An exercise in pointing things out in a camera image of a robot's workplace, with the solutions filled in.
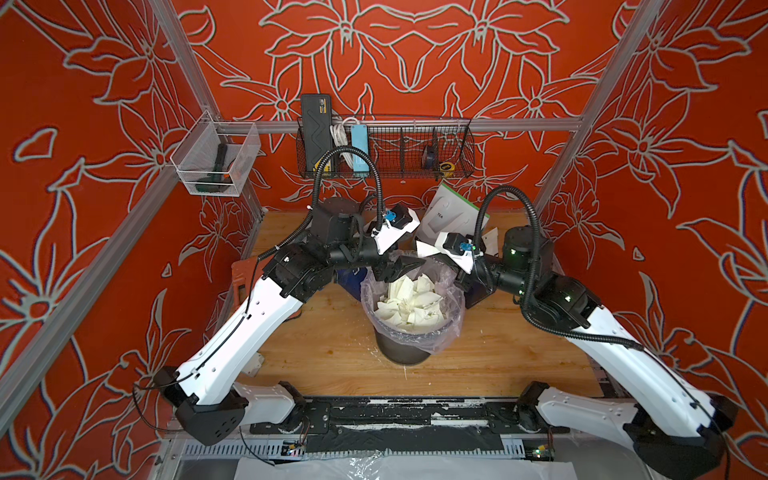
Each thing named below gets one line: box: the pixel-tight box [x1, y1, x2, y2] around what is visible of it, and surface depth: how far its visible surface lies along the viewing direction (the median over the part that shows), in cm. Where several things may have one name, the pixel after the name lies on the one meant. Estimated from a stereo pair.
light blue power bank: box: [351, 124, 370, 172], surface depth 91 cm
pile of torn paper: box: [375, 274, 444, 330], surface depth 77 cm
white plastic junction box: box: [242, 352, 265, 378], surface depth 81 cm
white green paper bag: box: [416, 183, 490, 244], surface depth 90 cm
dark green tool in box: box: [195, 143, 233, 193], surface depth 83 cm
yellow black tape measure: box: [439, 162, 455, 177], surface depth 97 cm
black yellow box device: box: [302, 94, 333, 172], surface depth 88 cm
